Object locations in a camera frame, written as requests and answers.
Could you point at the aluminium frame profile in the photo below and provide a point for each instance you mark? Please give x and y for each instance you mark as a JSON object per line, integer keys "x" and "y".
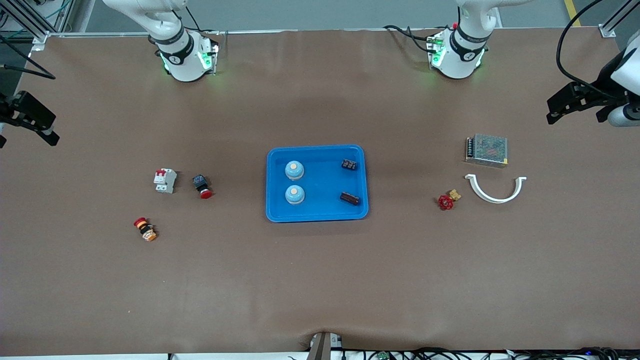
{"x": 607, "y": 31}
{"x": 40, "y": 40}

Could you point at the metal mesh power supply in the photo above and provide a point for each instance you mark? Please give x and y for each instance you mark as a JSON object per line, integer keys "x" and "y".
{"x": 487, "y": 150}

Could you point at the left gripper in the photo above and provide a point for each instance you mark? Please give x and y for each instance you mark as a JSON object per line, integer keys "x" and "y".
{"x": 595, "y": 94}

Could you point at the red yellow emergency stop button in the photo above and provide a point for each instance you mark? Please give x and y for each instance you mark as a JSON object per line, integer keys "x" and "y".
{"x": 145, "y": 229}

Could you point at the white curved pipe clamp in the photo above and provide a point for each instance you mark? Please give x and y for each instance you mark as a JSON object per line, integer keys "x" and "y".
{"x": 495, "y": 200}

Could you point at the brown camera mount bracket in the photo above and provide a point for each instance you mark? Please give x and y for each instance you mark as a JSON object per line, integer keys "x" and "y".
{"x": 320, "y": 347}

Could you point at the blue plastic tray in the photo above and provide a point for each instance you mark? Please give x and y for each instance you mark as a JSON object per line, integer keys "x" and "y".
{"x": 322, "y": 185}

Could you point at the blue desk bell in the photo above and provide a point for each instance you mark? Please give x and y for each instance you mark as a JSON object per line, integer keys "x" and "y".
{"x": 294, "y": 170}
{"x": 294, "y": 194}

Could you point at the white circuit breaker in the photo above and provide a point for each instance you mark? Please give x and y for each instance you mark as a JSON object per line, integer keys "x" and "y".
{"x": 165, "y": 180}

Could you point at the small black relay component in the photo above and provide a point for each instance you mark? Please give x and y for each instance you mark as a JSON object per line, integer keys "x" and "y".
{"x": 349, "y": 164}

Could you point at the red push button switch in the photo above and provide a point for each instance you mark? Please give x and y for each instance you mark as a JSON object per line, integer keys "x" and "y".
{"x": 201, "y": 184}

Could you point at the long brown capacitor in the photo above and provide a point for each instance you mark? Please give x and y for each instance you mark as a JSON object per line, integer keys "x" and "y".
{"x": 349, "y": 198}

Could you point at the brown table mat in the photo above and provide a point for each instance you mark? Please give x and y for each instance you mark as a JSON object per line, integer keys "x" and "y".
{"x": 320, "y": 280}

